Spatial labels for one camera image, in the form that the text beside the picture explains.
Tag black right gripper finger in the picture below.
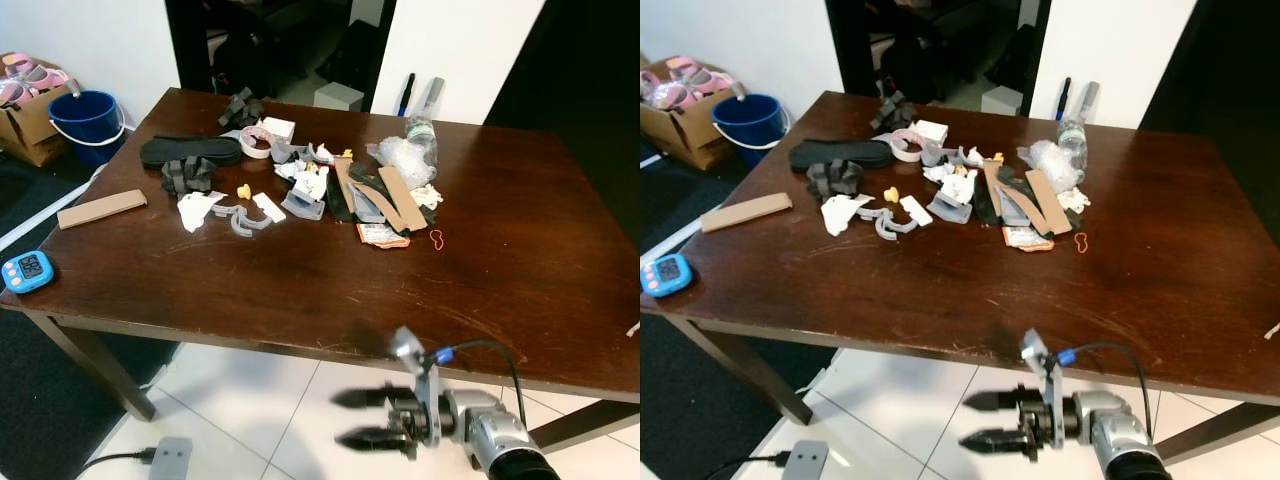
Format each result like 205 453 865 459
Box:
959 429 1027 460
330 387 394 412
961 390 1020 414
335 426 402 459

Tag black textured foam mat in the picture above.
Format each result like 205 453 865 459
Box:
789 139 895 171
140 135 244 169

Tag orange printed packet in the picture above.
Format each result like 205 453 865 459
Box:
1002 226 1057 254
356 223 412 250

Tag grey power strip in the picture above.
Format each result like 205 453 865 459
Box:
148 437 194 480
781 440 830 480

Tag black rubber sheet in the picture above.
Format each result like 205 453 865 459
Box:
972 172 1059 231
324 168 411 227

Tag grey plastic block part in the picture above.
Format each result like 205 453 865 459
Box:
928 190 974 225
281 188 327 222

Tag grey curved plastic part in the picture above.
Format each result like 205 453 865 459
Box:
857 205 917 243
212 203 274 239

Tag wide brown cardboard strip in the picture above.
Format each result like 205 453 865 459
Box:
1025 168 1077 238
376 165 430 234

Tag narrow brown cardboard strip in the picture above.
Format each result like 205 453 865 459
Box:
334 155 374 224
982 158 1021 227

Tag white crumpled paper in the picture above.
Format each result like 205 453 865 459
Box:
922 162 980 206
275 158 332 202

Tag clear crumpled plastic bag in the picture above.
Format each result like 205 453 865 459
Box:
1018 140 1087 194
367 137 437 192

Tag white paper scrap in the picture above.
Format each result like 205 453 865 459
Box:
177 191 227 235
822 194 874 238

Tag pink tape roll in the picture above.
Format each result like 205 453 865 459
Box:
239 125 277 160
889 128 927 164

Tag clear plastic bottle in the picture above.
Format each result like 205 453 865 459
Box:
1058 118 1090 170
405 115 440 167

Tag blue digital timer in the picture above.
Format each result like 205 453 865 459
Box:
640 253 695 299
1 250 56 295

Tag white storage box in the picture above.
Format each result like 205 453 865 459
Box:
980 86 1027 117
313 82 365 112

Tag grey black plastic part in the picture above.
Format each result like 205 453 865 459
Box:
220 88 264 130
870 92 917 134

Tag long brown cardboard strip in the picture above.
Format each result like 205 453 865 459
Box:
57 189 149 231
700 192 794 235

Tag blue plastic bucket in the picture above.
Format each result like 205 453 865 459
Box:
48 90 128 167
712 93 787 167

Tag open brown cardboard box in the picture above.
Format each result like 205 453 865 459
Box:
0 52 83 167
640 55 739 172

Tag pink white plastic items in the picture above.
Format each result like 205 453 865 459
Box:
641 56 741 111
0 53 71 109

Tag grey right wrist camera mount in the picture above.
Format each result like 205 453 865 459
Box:
1018 328 1068 449
390 326 444 449

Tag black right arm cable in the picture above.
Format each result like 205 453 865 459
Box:
1058 341 1157 443
434 339 529 433

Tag black power strip cable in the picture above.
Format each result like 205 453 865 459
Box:
712 454 792 480
78 449 157 473

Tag black grey strap bundle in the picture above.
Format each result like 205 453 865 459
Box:
161 157 217 199
808 160 866 200

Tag grey tool handle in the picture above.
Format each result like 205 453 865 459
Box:
410 77 447 127
1068 81 1102 130

